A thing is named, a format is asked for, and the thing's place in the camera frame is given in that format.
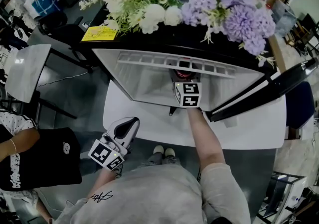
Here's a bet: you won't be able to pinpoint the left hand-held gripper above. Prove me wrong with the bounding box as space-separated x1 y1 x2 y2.
88 116 141 171

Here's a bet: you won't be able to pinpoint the white glass-door appliance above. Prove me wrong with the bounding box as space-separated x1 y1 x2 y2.
256 172 307 224

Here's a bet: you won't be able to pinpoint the white flower bouquet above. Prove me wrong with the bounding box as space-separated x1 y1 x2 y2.
79 0 184 35

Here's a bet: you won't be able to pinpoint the yellow label sticker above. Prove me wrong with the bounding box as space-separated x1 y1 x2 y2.
81 25 118 42

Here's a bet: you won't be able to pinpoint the person's grey sweatshirt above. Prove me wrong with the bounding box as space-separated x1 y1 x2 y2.
53 163 251 224

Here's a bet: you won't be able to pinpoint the black office chair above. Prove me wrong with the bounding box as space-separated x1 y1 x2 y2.
37 12 84 44

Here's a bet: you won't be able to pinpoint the grey marble side table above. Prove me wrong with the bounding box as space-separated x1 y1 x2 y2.
4 43 94 119

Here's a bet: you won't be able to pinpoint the blue wrapped barrel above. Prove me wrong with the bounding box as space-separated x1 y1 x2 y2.
31 0 63 16

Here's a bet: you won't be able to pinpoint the clear plastic box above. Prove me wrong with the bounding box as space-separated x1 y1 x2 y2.
271 0 297 37

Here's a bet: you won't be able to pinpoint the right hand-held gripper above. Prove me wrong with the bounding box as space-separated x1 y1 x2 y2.
171 75 202 108

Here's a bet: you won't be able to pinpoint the purple flower bouquet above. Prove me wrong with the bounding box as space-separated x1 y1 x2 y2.
180 0 277 68

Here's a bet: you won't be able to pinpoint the person's left forearm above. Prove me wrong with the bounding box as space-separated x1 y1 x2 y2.
87 168 117 199

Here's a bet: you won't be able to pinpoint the blue chair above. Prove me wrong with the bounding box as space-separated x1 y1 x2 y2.
285 81 315 130

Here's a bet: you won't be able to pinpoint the person's grey trousers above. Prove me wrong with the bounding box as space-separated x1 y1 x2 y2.
147 153 180 166

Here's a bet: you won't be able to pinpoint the person's right forearm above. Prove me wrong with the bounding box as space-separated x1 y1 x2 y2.
186 107 226 171

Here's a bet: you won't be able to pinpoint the black mini fridge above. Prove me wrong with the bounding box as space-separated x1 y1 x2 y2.
79 0 319 123

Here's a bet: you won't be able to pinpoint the cola bottle with red cap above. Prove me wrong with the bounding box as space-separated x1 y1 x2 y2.
171 60 196 80

